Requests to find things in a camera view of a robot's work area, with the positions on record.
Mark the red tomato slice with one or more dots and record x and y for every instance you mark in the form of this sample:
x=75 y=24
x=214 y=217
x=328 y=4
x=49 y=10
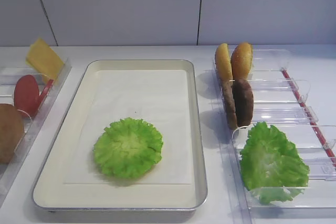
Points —
x=26 y=95

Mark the left brown meat patty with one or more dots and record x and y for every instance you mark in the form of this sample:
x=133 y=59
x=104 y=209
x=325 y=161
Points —
x=229 y=105

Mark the green lettuce leaf on tray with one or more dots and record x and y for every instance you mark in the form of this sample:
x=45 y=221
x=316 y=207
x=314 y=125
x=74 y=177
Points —
x=128 y=148

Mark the green lettuce leaf in rack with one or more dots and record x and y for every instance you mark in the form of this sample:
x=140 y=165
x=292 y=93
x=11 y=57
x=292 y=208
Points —
x=271 y=167

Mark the yellow cheese slice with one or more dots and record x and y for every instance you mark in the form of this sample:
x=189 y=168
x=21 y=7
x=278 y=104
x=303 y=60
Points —
x=44 y=60

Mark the white paper tray liner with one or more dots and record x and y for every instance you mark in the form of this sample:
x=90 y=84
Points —
x=158 y=97

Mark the left bun half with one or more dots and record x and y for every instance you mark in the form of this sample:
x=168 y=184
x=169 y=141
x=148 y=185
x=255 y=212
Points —
x=222 y=62

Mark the right sesame bun half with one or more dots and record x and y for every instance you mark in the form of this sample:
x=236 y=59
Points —
x=241 y=60

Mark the clear acrylic right rack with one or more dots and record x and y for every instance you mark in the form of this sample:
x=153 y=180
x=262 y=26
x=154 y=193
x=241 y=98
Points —
x=280 y=100

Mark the clear acrylic rack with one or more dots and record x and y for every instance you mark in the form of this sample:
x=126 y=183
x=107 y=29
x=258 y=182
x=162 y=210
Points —
x=280 y=100
x=32 y=126

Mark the clear acrylic left rack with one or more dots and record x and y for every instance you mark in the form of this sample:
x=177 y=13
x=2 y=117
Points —
x=32 y=126

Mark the cream metal baking tray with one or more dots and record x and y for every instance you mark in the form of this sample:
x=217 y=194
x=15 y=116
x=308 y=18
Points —
x=53 y=193

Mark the brown bun on left rack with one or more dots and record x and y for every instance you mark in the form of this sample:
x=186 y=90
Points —
x=12 y=130

